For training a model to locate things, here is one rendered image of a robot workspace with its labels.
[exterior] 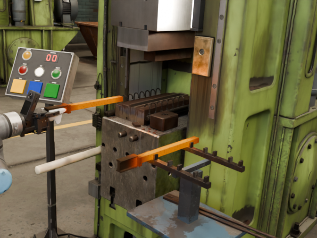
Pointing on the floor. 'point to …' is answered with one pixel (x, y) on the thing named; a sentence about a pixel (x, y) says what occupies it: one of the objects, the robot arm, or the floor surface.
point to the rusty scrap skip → (89, 35)
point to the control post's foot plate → (52, 234)
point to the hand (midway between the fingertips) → (62, 107)
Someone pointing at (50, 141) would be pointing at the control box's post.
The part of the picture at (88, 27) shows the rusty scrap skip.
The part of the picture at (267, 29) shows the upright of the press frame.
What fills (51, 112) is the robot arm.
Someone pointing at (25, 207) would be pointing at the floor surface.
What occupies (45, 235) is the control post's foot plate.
